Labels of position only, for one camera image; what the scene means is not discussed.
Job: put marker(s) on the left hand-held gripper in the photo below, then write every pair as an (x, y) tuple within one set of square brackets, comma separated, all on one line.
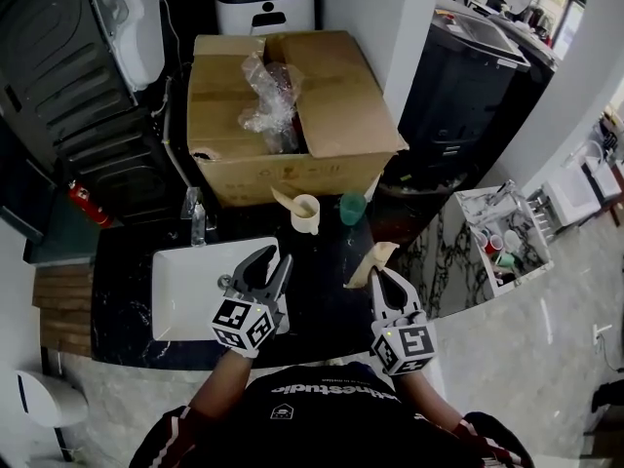
[(244, 324)]

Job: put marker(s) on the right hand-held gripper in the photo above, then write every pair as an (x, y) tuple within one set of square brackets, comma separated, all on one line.
[(404, 346)]

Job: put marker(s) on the green cup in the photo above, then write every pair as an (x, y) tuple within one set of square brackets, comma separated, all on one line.
[(352, 210)]

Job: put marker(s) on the person's right forearm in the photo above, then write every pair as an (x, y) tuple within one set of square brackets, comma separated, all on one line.
[(429, 398)]

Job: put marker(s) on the person's left forearm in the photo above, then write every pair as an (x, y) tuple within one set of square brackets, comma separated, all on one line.
[(219, 383)]

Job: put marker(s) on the beige ceramic mug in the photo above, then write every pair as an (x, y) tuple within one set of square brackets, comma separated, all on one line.
[(306, 217)]

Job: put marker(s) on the red cup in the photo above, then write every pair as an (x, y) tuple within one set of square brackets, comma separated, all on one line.
[(495, 243), (482, 238)]

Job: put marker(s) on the white cup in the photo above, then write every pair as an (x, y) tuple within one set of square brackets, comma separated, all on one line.
[(512, 239)]

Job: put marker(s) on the white marble pattern cabinet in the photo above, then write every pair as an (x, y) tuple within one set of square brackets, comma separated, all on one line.
[(439, 271)]

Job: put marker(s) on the white rectangular sink basin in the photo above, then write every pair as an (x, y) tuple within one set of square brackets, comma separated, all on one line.
[(195, 290)]

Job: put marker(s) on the chrome faucet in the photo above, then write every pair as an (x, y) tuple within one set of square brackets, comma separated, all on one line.
[(504, 191), (197, 217)]

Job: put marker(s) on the mint green mug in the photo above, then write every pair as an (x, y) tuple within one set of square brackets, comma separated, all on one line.
[(506, 261)]

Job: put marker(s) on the person's black shirt torso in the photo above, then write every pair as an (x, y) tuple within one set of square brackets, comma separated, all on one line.
[(317, 422)]

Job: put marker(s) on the clear plastic wrap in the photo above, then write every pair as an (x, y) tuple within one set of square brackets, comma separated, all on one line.
[(268, 100)]

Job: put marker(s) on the brown cardboard box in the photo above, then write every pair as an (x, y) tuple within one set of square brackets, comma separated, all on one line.
[(341, 115)]

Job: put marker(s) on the red fire extinguisher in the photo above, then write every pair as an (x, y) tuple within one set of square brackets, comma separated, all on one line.
[(88, 205)]

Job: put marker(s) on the white basin cabinet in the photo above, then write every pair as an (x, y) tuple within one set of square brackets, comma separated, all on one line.
[(570, 198), (604, 173)]

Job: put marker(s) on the brown wooden slat shelf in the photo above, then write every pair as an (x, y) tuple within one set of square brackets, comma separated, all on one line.
[(61, 305)]

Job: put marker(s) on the white floor power plug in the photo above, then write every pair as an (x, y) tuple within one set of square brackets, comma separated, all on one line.
[(602, 332)]

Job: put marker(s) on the black tall appliance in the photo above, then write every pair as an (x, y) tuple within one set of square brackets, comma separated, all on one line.
[(541, 71), (463, 81)]

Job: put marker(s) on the white round bin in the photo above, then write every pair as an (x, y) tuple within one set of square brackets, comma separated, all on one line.
[(44, 398)]

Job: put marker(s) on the white appliance black top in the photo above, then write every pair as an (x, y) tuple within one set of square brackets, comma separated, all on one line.
[(265, 8)]

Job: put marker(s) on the large glass window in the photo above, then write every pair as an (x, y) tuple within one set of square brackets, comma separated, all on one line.
[(570, 3)]

